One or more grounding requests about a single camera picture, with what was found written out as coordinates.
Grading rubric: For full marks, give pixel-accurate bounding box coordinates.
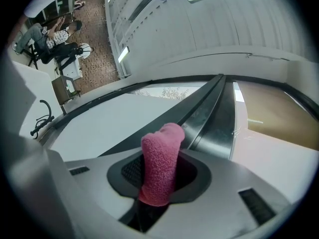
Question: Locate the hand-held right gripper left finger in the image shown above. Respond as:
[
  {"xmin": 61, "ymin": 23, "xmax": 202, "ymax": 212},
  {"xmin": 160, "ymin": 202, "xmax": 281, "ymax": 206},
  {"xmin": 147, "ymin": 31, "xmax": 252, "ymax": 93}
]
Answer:
[{"xmin": 64, "ymin": 148, "xmax": 145, "ymax": 239}]

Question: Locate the black window frame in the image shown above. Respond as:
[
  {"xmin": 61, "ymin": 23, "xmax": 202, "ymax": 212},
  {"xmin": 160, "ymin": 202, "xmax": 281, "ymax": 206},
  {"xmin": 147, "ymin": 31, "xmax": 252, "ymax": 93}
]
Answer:
[{"xmin": 179, "ymin": 75, "xmax": 319, "ymax": 181}]

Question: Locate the black folding chair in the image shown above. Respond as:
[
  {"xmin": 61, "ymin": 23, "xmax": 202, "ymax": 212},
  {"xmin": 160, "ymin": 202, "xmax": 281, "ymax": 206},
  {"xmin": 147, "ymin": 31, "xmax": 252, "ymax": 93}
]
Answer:
[{"xmin": 21, "ymin": 42, "xmax": 58, "ymax": 69}]

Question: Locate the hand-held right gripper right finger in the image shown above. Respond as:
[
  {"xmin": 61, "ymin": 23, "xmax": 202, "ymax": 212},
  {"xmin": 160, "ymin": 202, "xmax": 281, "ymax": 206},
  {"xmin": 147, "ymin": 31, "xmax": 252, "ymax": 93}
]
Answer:
[{"xmin": 147, "ymin": 148, "xmax": 292, "ymax": 239}]

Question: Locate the white washbasin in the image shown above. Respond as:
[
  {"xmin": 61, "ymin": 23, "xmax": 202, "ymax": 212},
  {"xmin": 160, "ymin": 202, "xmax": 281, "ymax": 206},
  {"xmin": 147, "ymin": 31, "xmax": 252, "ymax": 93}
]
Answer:
[{"xmin": 61, "ymin": 58, "xmax": 83, "ymax": 81}]

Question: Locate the brown wooden cabinet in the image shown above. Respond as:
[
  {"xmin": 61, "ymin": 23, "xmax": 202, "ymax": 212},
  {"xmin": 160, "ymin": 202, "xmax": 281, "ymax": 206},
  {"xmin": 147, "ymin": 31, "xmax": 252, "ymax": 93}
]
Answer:
[{"xmin": 51, "ymin": 75, "xmax": 82, "ymax": 106}]

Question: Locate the pink cleaning cloth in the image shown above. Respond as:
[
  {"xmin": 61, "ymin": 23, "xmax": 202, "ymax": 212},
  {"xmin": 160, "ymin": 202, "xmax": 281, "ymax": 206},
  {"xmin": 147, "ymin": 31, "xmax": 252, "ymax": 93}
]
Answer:
[{"xmin": 138, "ymin": 122, "xmax": 186, "ymax": 207}]

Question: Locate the white bathtub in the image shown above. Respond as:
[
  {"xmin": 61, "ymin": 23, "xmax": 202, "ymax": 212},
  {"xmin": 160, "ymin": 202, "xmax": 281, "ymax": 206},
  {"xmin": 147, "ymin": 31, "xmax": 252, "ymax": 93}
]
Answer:
[{"xmin": 11, "ymin": 60, "xmax": 65, "ymax": 139}]

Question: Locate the black bathtub faucet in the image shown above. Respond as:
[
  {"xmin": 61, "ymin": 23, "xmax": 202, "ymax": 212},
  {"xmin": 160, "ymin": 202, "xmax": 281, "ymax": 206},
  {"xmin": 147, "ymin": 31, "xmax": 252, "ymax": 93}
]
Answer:
[{"xmin": 30, "ymin": 100, "xmax": 55, "ymax": 140}]

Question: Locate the frosted glass panel black frame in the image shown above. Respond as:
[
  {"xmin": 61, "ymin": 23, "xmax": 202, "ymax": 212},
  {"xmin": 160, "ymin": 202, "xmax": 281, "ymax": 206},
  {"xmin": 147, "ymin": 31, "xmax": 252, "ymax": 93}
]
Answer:
[{"xmin": 39, "ymin": 75, "xmax": 225, "ymax": 159}]

